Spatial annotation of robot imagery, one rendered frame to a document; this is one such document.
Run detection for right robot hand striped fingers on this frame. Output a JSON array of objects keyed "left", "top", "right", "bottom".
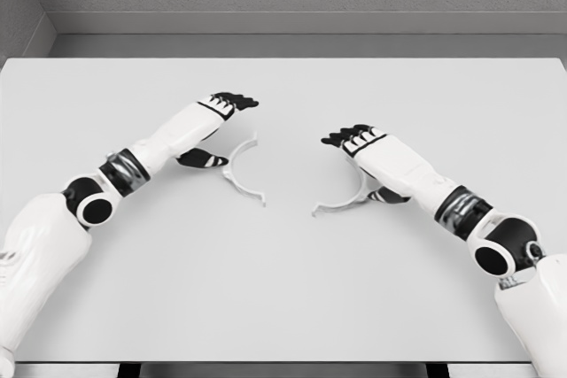
[{"left": 320, "top": 122, "right": 433, "bottom": 205}]

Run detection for left robot hand striped fingers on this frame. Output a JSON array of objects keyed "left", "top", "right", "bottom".
[{"left": 159, "top": 91, "right": 261, "bottom": 172}]

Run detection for thin white half-ring pipe clamp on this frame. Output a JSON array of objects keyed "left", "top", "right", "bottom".
[
  {"left": 310, "top": 154, "right": 378, "bottom": 220},
  {"left": 219, "top": 131, "right": 268, "bottom": 208}
]

